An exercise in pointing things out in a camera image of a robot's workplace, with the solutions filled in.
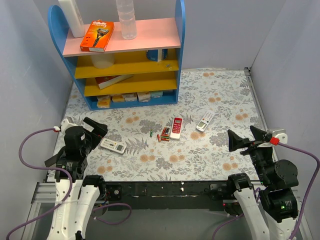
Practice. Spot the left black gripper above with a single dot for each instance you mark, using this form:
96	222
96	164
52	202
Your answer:
92	132

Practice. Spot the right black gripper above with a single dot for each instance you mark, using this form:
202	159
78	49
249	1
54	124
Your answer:
251	147

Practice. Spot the grey white remote control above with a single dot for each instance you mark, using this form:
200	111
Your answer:
117	147

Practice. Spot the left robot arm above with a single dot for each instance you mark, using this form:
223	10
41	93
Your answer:
76	193

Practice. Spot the white remote with screen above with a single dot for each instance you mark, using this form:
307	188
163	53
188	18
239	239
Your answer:
205	121

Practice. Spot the cluster of batteries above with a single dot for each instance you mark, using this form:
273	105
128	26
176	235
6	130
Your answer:
164	136

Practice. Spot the red white remote control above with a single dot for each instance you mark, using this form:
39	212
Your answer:
176	127

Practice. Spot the yellow sponge pack left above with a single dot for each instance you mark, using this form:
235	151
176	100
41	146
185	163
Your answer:
103	102

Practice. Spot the green battery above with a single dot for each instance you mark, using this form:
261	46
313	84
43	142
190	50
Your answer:
151	132

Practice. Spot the black flat bar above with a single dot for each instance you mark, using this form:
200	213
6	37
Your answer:
52	161

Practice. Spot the floral table mat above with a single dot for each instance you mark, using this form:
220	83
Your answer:
196	156

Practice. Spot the white cup on shelf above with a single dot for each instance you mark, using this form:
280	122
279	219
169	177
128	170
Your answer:
103	61

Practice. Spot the blue shelf unit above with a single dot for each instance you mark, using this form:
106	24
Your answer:
130	59

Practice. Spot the blue white carton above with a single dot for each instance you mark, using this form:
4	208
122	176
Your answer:
157	55

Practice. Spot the orange razor box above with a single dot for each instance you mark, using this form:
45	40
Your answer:
97	36

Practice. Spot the white bottle on shelf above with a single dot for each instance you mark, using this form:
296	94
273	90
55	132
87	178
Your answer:
72	14

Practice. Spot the clear plastic water bottle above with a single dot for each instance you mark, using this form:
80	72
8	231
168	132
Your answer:
126	15

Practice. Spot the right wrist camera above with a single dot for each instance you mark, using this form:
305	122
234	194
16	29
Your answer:
278	135

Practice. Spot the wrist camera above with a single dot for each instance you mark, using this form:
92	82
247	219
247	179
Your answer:
278	135
65	124

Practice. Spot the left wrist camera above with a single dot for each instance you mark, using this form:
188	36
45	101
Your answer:
65	124

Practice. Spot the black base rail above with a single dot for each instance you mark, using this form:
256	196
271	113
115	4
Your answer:
170	195

